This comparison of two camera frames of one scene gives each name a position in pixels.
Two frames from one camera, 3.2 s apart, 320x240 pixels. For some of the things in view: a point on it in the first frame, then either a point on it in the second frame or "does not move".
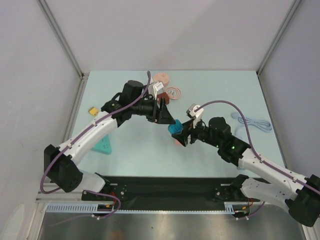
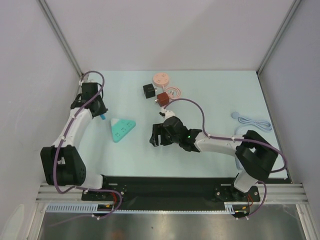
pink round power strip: [162, 77] does not move
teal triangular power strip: [103, 146] to [120, 127]
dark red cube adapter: [164, 95] does not move
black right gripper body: [190, 132] to [161, 135]
